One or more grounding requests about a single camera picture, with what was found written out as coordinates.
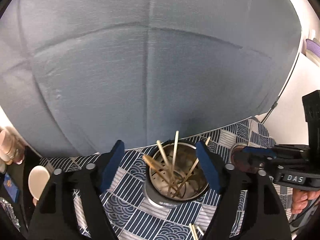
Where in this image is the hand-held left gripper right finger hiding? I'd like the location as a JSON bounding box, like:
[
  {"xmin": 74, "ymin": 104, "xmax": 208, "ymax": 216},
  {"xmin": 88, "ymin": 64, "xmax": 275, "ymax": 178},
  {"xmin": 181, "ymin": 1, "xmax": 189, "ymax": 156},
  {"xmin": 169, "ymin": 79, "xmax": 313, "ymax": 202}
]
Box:
[{"xmin": 196, "ymin": 141, "xmax": 292, "ymax": 240}]

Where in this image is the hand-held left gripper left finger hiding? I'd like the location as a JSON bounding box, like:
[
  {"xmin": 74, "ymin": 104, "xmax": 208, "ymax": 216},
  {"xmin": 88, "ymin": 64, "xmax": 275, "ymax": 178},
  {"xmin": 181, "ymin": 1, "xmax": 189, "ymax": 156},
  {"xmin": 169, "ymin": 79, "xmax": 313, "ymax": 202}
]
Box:
[{"xmin": 29, "ymin": 139, "xmax": 125, "ymax": 240}]

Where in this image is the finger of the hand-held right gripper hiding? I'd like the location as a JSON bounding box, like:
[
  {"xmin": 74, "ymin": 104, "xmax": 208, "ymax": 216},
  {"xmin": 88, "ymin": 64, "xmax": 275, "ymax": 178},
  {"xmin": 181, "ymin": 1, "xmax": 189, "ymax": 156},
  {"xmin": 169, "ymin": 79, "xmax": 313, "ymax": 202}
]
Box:
[
  {"xmin": 232, "ymin": 151, "xmax": 278, "ymax": 174},
  {"xmin": 240, "ymin": 144, "xmax": 310, "ymax": 158}
]

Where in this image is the bunch of wooden chopsticks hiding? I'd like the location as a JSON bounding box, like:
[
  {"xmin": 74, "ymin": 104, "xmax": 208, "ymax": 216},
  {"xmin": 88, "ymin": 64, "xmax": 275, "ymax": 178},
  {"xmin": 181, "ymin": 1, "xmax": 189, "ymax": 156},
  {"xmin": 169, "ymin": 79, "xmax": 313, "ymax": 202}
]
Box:
[{"xmin": 142, "ymin": 130, "xmax": 212, "ymax": 240}]

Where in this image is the black cylindrical utensil holder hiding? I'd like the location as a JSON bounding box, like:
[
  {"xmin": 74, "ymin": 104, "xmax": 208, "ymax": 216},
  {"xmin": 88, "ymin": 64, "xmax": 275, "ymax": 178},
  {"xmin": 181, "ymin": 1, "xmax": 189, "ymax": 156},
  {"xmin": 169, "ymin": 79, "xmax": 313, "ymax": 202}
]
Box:
[{"xmin": 144, "ymin": 140, "xmax": 210, "ymax": 208}]

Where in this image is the person's right hand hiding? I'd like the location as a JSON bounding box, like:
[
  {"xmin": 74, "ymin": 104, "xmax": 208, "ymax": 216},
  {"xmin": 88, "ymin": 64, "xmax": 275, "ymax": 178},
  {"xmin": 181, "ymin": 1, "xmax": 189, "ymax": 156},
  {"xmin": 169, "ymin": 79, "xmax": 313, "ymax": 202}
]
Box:
[{"xmin": 291, "ymin": 189, "xmax": 316, "ymax": 215}]

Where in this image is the small metal sauce bowl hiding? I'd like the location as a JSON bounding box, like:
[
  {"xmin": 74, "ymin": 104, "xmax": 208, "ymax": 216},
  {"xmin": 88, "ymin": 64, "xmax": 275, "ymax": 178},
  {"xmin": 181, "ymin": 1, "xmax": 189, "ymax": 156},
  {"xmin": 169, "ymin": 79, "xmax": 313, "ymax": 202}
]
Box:
[{"xmin": 230, "ymin": 142, "xmax": 253, "ymax": 170}]

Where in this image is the blue white patterned tablecloth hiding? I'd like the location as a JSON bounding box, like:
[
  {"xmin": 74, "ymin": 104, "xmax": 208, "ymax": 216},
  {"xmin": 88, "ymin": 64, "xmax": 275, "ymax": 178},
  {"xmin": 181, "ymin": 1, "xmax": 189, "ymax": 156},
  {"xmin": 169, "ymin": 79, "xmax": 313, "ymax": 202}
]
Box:
[{"xmin": 40, "ymin": 116, "xmax": 295, "ymax": 240}]

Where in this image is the white board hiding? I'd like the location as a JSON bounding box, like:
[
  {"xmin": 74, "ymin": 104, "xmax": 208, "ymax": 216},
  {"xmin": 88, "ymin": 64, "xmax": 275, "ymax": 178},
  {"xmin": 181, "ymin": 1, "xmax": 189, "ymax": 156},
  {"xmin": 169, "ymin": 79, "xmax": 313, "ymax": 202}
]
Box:
[{"xmin": 260, "ymin": 52, "xmax": 320, "ymax": 155}]

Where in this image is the beige ceramic mug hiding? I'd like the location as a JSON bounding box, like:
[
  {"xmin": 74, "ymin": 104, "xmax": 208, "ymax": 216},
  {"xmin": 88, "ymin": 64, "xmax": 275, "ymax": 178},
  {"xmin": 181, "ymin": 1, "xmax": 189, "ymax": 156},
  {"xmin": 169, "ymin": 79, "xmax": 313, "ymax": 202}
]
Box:
[{"xmin": 28, "ymin": 165, "xmax": 50, "ymax": 202}]

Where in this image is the purple basket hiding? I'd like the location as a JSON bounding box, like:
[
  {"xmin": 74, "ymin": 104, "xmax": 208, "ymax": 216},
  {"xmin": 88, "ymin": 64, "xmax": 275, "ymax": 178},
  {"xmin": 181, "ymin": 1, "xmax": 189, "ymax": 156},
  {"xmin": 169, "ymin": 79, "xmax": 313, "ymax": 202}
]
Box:
[{"xmin": 305, "ymin": 38, "xmax": 320, "ymax": 67}]

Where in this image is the black side shelf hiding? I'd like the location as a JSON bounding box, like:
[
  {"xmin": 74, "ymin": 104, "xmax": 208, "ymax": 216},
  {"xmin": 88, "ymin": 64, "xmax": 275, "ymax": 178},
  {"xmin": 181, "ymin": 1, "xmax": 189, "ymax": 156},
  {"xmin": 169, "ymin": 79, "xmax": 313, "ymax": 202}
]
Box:
[{"xmin": 0, "ymin": 146, "xmax": 50, "ymax": 230}]

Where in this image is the pink lidded jar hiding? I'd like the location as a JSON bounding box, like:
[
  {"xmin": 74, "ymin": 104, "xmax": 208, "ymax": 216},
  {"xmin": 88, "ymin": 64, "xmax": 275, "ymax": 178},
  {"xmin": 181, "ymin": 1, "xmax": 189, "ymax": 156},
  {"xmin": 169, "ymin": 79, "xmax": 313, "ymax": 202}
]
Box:
[{"xmin": 0, "ymin": 130, "xmax": 25, "ymax": 165}]

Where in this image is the small blue box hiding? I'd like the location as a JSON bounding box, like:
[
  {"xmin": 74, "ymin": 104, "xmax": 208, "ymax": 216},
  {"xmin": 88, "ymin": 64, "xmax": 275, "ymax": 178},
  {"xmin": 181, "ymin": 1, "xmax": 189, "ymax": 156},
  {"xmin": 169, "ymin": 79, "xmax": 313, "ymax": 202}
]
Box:
[{"xmin": 4, "ymin": 174, "xmax": 20, "ymax": 203}]

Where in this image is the grey-blue backdrop cloth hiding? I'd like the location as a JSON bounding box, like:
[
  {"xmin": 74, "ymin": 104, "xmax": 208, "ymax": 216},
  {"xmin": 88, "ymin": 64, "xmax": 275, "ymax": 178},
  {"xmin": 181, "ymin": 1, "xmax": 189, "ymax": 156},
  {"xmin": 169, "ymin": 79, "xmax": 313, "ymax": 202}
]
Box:
[{"xmin": 0, "ymin": 0, "xmax": 302, "ymax": 158}]

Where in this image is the crumpled silver foil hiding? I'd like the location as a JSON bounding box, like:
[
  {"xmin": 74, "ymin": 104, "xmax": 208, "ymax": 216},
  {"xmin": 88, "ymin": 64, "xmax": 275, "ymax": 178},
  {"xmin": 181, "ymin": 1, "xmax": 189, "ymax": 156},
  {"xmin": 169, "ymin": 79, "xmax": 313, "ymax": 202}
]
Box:
[{"xmin": 0, "ymin": 197, "xmax": 20, "ymax": 230}]

